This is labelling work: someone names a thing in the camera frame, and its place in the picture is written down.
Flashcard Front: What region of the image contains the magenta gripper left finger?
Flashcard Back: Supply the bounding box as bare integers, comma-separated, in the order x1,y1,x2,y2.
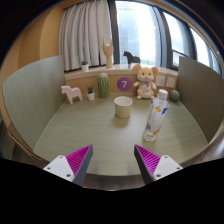
44,144,93,186

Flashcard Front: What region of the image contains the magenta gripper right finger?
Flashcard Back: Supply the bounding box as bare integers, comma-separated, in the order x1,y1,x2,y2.
134,145,182,184

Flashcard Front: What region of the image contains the clear plastic water bottle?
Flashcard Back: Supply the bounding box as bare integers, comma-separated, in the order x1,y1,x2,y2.
143,89,169,141

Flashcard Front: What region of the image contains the pale yellow paper cup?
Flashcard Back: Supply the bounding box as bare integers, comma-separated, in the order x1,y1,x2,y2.
114,96,133,119

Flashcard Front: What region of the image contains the small round green cactus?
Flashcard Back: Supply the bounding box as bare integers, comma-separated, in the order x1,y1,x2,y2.
169,90,180,102

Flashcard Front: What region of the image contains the small potted plant white pot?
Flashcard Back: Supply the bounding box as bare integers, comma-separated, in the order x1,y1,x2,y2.
87,86,95,100

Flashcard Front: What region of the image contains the pink wooden horse figurine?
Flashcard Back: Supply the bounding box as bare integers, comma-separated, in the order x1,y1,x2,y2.
61,85,82,103

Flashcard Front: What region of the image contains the left grey-green divider panel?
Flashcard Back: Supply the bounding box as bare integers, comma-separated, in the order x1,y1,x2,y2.
2,56,66,149

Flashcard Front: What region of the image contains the grey-green divider panel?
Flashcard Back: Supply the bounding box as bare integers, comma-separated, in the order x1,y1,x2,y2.
2,56,66,149
176,57,224,142

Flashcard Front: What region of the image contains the plush mouse toy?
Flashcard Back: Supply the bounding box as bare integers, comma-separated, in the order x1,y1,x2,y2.
132,64,159,99

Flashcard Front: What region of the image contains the purple round number seven sign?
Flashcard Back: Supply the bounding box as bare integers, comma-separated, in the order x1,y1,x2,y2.
117,77,132,91

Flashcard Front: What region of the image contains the tall green ceramic cactus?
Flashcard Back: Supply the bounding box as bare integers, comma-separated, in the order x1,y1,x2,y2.
97,73,109,98

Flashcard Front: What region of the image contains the right grey-green divider panel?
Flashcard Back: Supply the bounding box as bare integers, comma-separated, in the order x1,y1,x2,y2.
176,57,224,142

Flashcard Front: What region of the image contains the windowsill potted plant white pot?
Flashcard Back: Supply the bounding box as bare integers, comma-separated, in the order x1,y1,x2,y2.
81,60,89,72

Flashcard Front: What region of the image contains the black horse figurine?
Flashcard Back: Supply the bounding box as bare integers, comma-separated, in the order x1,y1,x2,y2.
123,51,140,64

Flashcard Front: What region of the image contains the wooden hand sculpture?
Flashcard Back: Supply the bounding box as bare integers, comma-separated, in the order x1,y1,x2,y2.
102,42,114,69

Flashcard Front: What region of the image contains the white grey curtain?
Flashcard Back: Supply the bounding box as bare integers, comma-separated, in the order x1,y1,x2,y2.
59,0,112,71

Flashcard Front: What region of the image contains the right white wall socket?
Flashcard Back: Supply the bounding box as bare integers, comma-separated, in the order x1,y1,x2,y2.
166,78,176,88

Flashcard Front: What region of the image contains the white wall socket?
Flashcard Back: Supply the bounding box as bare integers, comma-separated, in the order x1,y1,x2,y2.
166,78,176,88
156,76,165,87

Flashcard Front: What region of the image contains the left white wall socket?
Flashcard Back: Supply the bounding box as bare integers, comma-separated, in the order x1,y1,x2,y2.
156,76,165,87

